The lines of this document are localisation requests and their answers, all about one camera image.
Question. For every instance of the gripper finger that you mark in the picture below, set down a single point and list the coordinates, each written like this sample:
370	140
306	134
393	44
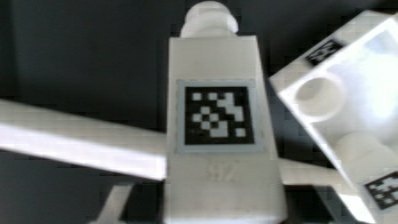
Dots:
111	213

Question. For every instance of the white chair leg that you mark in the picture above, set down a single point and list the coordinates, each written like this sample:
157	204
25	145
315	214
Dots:
217	116

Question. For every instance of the white chair seat part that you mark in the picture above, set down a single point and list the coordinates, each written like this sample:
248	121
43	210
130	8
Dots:
338	89

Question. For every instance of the white U-shaped fence frame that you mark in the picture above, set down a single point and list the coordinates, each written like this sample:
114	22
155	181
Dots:
121	149

